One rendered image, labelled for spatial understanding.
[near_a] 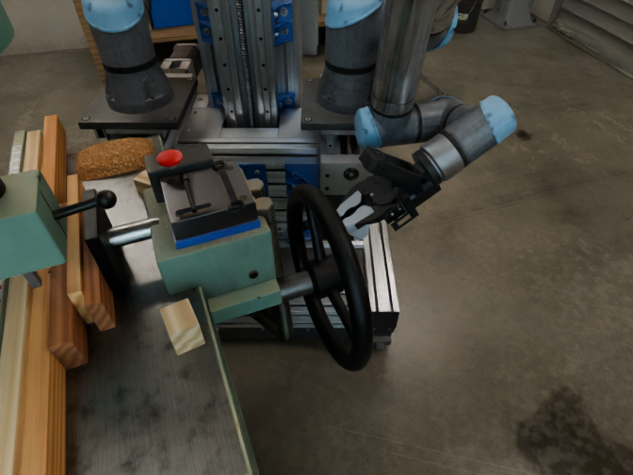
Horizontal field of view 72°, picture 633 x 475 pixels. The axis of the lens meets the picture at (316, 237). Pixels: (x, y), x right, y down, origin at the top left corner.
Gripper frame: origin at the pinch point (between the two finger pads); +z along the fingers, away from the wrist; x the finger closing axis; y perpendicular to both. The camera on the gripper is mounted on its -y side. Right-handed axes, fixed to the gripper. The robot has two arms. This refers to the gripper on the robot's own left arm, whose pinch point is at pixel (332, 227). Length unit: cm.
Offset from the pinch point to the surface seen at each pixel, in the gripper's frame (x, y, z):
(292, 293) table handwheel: -13.0, -8.3, 8.9
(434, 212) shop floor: 66, 109, -31
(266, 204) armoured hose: -10.3, -22.5, 2.8
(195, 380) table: -25.9, -23.0, 17.7
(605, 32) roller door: 169, 198, -214
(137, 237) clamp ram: -8.0, -28.7, 17.1
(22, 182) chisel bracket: -9.8, -42.6, 17.6
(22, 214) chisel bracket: -14.6, -42.4, 17.5
